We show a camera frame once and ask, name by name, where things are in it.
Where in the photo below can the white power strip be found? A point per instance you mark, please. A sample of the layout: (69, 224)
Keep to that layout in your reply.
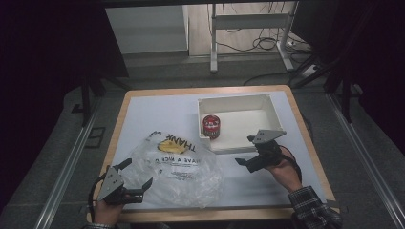
(309, 71)

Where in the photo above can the person's right hand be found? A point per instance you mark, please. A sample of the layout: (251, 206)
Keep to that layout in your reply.
(286, 175)

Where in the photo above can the red can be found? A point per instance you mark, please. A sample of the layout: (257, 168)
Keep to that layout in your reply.
(211, 126)

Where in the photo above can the wooden table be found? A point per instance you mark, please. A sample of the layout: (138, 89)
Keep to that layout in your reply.
(223, 214)

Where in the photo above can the person's left hand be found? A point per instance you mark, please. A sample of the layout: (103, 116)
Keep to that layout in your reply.
(107, 214)

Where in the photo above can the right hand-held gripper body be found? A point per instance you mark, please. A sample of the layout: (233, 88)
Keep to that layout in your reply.
(267, 152)

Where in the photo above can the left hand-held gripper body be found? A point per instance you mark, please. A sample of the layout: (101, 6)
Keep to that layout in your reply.
(110, 185)

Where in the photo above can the black floor bracket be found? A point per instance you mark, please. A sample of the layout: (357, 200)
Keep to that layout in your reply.
(95, 137)

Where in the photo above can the white panel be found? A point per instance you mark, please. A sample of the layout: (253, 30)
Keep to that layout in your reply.
(146, 28)

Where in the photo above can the white table mat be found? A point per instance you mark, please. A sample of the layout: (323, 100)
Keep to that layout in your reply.
(162, 111)

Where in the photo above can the metal floor rail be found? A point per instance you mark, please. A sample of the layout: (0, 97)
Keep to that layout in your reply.
(366, 159)
(67, 171)

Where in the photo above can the white metal desk frame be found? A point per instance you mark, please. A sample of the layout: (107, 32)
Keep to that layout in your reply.
(251, 21)

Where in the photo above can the clear printed plastic bag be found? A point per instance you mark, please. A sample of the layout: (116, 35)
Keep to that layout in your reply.
(175, 187)

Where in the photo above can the white plastic box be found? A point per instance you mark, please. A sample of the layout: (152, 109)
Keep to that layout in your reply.
(242, 120)

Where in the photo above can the black metal stand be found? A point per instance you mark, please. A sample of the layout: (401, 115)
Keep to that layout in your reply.
(85, 101)
(345, 95)

